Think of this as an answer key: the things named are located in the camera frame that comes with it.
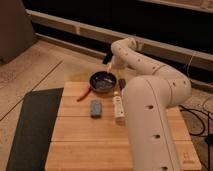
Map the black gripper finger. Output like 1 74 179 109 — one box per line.
102 52 113 64

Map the black cable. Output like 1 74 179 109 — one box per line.
179 104 213 171

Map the white plastic bottle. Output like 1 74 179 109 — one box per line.
113 91 125 124

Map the black frying pan red handle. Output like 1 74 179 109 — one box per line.
76 71 117 102

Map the brown cabinet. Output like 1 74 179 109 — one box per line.
0 0 37 63

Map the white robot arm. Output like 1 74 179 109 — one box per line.
111 37 191 171

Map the dark floor mat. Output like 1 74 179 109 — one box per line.
6 88 63 171

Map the blue sponge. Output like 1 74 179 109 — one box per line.
90 100 102 118

